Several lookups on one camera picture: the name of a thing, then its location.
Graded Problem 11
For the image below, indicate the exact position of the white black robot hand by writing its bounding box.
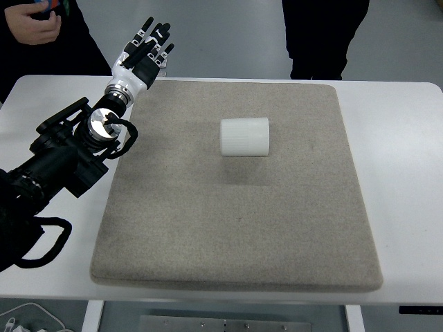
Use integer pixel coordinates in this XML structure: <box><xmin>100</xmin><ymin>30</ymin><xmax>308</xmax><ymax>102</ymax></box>
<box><xmin>107</xmin><ymin>17</ymin><xmax>174</xmax><ymax>97</ymax></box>

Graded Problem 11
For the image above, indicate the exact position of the white ribbed cup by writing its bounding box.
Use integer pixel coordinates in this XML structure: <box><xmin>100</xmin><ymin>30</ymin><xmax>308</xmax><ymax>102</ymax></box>
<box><xmin>219</xmin><ymin>118</ymin><xmax>270</xmax><ymax>156</ymax></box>

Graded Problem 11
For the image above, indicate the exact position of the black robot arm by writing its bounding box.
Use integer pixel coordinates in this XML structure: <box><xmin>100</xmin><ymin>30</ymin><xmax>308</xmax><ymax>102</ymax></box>
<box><xmin>1</xmin><ymin>18</ymin><xmax>174</xmax><ymax>221</ymax></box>

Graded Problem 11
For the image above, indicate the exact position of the bystander hand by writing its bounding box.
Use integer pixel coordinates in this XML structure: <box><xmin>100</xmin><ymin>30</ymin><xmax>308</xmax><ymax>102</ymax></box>
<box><xmin>4</xmin><ymin>1</ymin><xmax>62</xmax><ymax>46</ymax></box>

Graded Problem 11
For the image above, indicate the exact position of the small metal clamp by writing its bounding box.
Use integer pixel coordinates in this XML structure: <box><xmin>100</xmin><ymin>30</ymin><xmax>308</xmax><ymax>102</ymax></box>
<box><xmin>158</xmin><ymin>59</ymin><xmax>168</xmax><ymax>77</ymax></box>

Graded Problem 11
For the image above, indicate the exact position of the left bystander in black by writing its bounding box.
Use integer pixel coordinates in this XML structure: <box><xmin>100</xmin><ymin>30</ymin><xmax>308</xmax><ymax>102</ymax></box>
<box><xmin>1</xmin><ymin>1</ymin><xmax>111</xmax><ymax>102</ymax></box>

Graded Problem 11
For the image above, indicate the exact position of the bystander in black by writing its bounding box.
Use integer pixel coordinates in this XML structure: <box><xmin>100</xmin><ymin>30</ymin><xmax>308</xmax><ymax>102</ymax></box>
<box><xmin>1</xmin><ymin>1</ymin><xmax>111</xmax><ymax>102</ymax></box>
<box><xmin>282</xmin><ymin>0</ymin><xmax>370</xmax><ymax>80</ymax></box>

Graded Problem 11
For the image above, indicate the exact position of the beige felt mat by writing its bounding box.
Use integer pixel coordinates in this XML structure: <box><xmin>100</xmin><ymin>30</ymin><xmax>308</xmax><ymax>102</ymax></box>
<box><xmin>90</xmin><ymin>80</ymin><xmax>383</xmax><ymax>293</ymax></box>

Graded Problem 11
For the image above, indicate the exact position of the right bystander in black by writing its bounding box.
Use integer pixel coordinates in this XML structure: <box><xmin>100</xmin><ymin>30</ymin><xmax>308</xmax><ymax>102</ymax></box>
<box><xmin>282</xmin><ymin>0</ymin><xmax>370</xmax><ymax>80</ymax></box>

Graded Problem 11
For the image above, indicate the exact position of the metal plate under table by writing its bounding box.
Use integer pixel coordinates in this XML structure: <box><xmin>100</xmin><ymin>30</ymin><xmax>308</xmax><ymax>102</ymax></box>
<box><xmin>138</xmin><ymin>315</ymin><xmax>312</xmax><ymax>332</ymax></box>

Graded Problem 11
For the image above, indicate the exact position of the black desk control panel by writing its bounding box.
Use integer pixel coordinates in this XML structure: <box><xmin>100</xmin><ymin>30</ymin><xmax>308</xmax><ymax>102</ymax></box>
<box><xmin>399</xmin><ymin>306</ymin><xmax>443</xmax><ymax>315</ymax></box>

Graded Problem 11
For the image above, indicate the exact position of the black sleeved arm cable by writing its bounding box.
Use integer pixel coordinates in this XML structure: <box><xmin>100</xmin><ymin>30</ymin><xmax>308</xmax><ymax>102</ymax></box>
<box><xmin>0</xmin><ymin>216</ymin><xmax>73</xmax><ymax>273</ymax></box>

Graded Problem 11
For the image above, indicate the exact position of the white cable on floor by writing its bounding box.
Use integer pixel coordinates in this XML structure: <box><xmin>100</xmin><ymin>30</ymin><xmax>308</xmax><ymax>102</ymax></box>
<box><xmin>0</xmin><ymin>302</ymin><xmax>67</xmax><ymax>332</ymax></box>

